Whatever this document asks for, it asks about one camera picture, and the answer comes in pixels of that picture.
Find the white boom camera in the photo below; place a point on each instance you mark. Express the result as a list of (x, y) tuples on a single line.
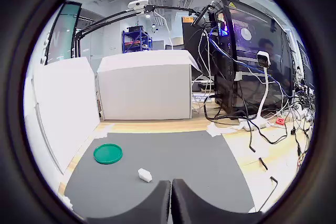
[(137, 3)]

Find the dark grey mat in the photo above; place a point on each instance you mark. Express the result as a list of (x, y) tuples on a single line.
[(170, 155)]

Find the blue metal shelf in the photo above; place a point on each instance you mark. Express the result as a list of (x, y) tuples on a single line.
[(136, 43)]

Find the black boom stand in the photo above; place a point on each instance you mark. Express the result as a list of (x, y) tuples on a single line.
[(105, 22)]

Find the black computer tower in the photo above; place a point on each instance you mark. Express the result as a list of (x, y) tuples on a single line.
[(228, 90)]

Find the white tape piece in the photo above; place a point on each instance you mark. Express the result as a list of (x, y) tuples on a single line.
[(104, 132), (66, 202), (219, 130)]

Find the white power strip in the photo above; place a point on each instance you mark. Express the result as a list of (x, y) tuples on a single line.
[(252, 124)]

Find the white gooseneck camera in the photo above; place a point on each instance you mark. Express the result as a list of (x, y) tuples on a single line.
[(263, 58)]

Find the long white partition panel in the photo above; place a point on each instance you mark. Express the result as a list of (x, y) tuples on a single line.
[(71, 103)]

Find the round green lid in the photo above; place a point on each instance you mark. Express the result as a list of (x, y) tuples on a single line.
[(107, 153)]

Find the dark glass panel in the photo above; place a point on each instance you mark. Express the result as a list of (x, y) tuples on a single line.
[(63, 32)]

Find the small red object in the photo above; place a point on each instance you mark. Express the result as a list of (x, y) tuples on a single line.
[(280, 121)]

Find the small white plastic terminal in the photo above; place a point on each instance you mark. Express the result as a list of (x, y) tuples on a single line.
[(145, 174)]

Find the black monitor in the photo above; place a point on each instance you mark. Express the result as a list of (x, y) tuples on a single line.
[(189, 37)]

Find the large white box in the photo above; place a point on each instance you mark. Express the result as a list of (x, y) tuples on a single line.
[(144, 90)]

